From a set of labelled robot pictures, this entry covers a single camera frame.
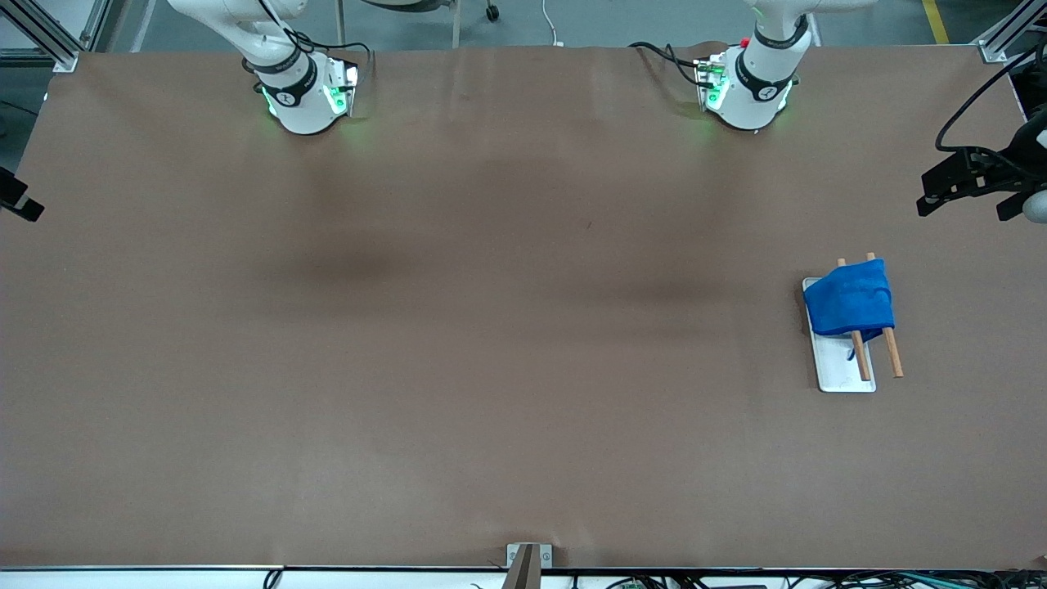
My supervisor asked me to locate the white rack base plate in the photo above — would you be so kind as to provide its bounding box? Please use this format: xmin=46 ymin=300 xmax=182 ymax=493
xmin=802 ymin=277 xmax=877 ymax=393

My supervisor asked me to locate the black left base cable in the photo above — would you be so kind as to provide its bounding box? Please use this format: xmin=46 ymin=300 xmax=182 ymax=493
xmin=628 ymin=40 xmax=712 ymax=88

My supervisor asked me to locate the grey metal bracket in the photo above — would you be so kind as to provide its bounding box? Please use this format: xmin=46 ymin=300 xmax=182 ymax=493
xmin=506 ymin=543 xmax=554 ymax=569

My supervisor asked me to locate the black right base cable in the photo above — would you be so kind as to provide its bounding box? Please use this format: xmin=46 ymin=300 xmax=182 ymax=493
xmin=286 ymin=31 xmax=375 ymax=79

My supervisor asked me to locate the blue microfibre towel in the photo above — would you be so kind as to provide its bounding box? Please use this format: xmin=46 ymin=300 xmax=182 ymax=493
xmin=803 ymin=259 xmax=896 ymax=362

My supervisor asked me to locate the office chair base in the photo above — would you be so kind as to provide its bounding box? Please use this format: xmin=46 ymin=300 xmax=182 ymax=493
xmin=334 ymin=0 xmax=501 ymax=50

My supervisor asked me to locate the black base cable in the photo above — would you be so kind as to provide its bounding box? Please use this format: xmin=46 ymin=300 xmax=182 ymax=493
xmin=628 ymin=40 xmax=712 ymax=88
xmin=286 ymin=31 xmax=375 ymax=79

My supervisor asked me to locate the aluminium frame profile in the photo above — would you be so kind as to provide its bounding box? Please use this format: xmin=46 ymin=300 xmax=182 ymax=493
xmin=0 ymin=0 xmax=111 ymax=73
xmin=973 ymin=0 xmax=1047 ymax=64

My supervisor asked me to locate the brown wooden post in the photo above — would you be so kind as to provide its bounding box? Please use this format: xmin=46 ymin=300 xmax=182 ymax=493
xmin=501 ymin=543 xmax=542 ymax=589

